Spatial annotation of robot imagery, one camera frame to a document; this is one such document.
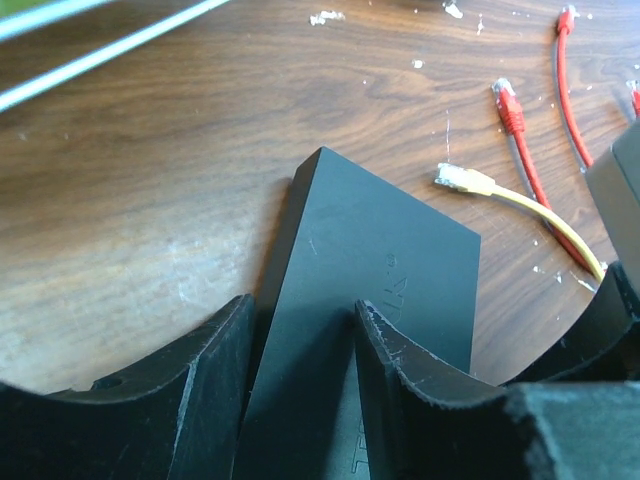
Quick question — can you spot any yellow ethernet cable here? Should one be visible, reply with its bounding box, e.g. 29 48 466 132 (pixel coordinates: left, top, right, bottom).
433 162 609 285

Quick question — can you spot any black network switch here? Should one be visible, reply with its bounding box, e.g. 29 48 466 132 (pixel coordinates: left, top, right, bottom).
233 147 481 479

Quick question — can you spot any red ethernet cable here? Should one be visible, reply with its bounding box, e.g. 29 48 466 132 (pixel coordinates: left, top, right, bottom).
490 4 640 269

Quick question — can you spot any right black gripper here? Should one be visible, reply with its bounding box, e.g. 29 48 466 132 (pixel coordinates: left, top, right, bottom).
507 120 639 384

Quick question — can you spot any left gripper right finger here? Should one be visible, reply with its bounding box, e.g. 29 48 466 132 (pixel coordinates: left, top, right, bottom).
355 301 639 479

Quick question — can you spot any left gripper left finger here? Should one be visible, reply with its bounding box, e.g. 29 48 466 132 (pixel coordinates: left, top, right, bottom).
1 294 254 479

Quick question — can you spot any white wire dish rack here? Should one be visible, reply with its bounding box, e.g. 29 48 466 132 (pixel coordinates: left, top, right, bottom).
1 1 224 112

